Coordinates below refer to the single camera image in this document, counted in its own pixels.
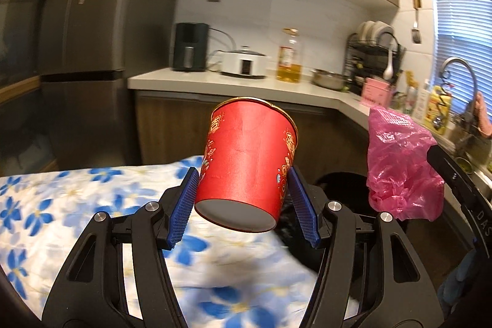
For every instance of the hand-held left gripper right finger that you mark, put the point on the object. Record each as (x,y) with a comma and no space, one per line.
(303,209)

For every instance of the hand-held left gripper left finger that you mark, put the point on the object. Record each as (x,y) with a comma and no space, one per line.
(184,209)

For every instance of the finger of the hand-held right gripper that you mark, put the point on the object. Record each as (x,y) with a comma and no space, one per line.
(449,170)

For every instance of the black round trash bin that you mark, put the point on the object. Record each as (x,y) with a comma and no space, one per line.
(342,193)

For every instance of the pink plastic bag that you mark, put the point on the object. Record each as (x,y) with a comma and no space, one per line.
(399,166)

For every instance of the red printed paper cup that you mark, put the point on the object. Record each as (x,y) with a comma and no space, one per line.
(246,166)

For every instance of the person's right hand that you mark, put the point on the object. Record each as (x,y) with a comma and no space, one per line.
(457,285)

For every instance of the steel sink strainer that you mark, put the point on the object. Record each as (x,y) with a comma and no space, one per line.
(464,164)

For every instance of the steel sink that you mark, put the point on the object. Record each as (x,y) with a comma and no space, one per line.
(480,166)

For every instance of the yellow dish soap bottle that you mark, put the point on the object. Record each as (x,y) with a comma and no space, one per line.
(436,109)

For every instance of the pink cloth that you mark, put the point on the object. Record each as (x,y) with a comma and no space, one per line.
(484,116)

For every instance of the white plastic bottle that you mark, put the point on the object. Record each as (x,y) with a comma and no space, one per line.
(422,101)

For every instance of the silver drink can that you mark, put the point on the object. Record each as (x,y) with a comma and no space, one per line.
(411,99)

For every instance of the steel kitchen faucet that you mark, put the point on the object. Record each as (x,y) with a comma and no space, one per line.
(471,82)

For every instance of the kitchen counter with wooden cabinets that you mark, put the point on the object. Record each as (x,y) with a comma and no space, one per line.
(173,113)

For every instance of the yellow brush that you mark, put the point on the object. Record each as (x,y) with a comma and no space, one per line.
(410,78)

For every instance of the pink utensil holder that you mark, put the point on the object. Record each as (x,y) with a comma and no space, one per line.
(376,91)

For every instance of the white ladle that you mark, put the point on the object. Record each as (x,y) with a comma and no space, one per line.
(388,70)

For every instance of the floral white blue blanket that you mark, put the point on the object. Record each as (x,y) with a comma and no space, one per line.
(57,197)

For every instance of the steel bowl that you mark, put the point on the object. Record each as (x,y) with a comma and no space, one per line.
(328,79)

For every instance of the window blinds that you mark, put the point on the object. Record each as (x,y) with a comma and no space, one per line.
(465,36)

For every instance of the hanging slotted spatula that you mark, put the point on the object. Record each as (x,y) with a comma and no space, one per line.
(416,32)

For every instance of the black dish rack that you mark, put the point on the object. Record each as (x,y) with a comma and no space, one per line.
(355,63)

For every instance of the cooking oil bottle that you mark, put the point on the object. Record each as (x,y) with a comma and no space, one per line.
(289,63)

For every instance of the white plate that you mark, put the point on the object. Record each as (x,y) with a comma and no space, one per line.
(383,30)
(365,31)

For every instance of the white electric cooker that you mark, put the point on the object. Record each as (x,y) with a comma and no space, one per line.
(244,64)

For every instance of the black air fryer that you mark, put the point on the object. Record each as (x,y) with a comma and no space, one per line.
(190,47)

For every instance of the dark grey refrigerator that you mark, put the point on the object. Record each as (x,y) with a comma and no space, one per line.
(96,43)

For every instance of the wooden door with glass panels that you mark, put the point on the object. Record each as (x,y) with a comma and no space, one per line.
(19,43)

